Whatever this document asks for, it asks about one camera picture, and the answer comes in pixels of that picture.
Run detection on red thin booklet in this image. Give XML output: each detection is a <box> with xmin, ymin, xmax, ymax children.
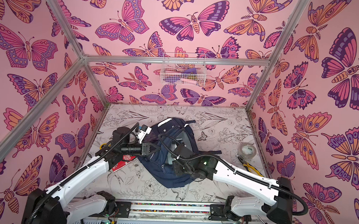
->
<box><xmin>112</xmin><ymin>155</ymin><xmax>137</xmax><ymax>172</ymax></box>

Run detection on navy blue student backpack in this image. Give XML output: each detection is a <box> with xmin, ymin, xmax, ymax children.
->
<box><xmin>138</xmin><ymin>117</ymin><xmax>222</xmax><ymax>188</ymax></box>

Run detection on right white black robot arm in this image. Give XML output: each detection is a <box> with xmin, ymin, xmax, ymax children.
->
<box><xmin>169</xmin><ymin>144</ymin><xmax>309</xmax><ymax>224</ymax></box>

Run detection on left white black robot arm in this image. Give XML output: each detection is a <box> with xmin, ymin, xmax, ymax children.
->
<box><xmin>21</xmin><ymin>124</ymin><xmax>160</xmax><ymax>224</ymax></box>

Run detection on clear tape roll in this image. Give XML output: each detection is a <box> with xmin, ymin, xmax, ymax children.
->
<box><xmin>237</xmin><ymin>142</ymin><xmax>258</xmax><ymax>162</ymax></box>

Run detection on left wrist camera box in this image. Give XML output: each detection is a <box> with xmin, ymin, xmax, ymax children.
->
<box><xmin>136</xmin><ymin>125</ymin><xmax>152</xmax><ymax>143</ymax></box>

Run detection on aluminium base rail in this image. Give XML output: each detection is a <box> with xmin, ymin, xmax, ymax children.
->
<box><xmin>42</xmin><ymin>195</ymin><xmax>299</xmax><ymax>224</ymax></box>

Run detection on yellow handled pliers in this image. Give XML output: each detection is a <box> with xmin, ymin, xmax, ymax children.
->
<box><xmin>238</xmin><ymin>157</ymin><xmax>263</xmax><ymax>177</ymax></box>

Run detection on white wire wall basket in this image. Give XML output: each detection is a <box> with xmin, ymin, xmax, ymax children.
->
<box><xmin>159</xmin><ymin>52</ymin><xmax>207</xmax><ymax>87</ymax></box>

